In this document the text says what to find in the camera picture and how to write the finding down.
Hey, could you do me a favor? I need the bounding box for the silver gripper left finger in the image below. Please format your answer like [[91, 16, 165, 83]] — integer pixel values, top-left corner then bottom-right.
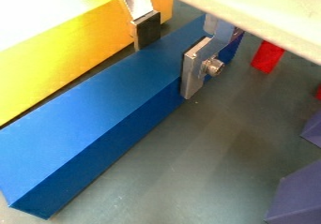
[[119, 0, 161, 51]]

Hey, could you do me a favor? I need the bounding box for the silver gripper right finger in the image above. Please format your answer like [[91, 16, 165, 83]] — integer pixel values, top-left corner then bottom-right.
[[181, 14, 244, 99]]

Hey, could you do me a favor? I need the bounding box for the blue rectangular block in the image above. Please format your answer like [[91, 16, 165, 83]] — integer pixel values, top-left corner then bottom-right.
[[0, 16, 244, 218]]

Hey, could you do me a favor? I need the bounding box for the yellow slotted board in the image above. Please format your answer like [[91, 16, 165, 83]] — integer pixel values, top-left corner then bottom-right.
[[0, 0, 174, 127]]

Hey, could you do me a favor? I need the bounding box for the red branched block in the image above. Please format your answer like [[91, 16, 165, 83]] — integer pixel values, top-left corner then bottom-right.
[[250, 40, 321, 101]]

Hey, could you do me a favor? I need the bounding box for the purple branched block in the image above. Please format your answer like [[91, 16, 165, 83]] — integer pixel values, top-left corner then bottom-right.
[[264, 109, 321, 224]]

